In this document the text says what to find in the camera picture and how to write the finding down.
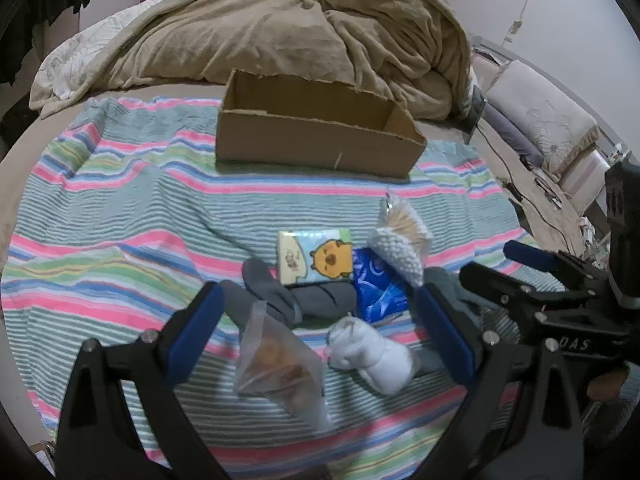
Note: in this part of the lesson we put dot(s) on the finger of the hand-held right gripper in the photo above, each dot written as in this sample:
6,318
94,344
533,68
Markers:
500,287
530,252

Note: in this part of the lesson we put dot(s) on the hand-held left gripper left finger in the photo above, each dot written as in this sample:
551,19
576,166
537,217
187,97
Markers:
200,320

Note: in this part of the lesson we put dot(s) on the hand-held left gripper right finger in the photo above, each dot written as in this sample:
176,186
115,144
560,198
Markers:
445,332

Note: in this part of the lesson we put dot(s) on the white sock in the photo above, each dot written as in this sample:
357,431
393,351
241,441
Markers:
370,355

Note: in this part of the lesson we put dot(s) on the blue plastic packet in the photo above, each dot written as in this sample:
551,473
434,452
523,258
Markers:
375,285

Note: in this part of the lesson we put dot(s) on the clear bag of cookies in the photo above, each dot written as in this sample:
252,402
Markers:
275,360

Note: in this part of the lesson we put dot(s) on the clear bag with knitted cloth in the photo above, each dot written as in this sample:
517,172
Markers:
400,250

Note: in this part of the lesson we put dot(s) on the grey sock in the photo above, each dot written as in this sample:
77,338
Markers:
320,300

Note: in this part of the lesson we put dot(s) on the cartoon print tissue pack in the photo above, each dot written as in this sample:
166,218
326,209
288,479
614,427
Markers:
325,257

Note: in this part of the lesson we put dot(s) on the brown cardboard box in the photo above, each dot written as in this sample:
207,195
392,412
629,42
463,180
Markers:
300,145

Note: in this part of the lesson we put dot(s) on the person's right hand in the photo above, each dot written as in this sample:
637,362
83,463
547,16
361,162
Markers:
607,385

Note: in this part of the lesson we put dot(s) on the pink striped pillow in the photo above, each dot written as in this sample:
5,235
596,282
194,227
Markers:
585,180

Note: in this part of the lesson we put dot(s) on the grey pillow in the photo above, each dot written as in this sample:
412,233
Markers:
510,135

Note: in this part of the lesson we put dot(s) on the striped pastel blanket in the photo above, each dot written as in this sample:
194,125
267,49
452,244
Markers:
125,220

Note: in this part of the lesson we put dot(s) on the white embroidered pillow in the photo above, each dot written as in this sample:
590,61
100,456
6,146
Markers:
540,105

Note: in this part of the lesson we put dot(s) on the beige fleece blanket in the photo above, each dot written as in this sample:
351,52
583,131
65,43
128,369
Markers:
250,35

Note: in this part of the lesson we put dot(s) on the white patterned quilt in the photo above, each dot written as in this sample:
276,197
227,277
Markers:
65,60

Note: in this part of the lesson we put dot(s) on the black clothes pile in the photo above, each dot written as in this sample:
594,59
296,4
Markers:
35,0

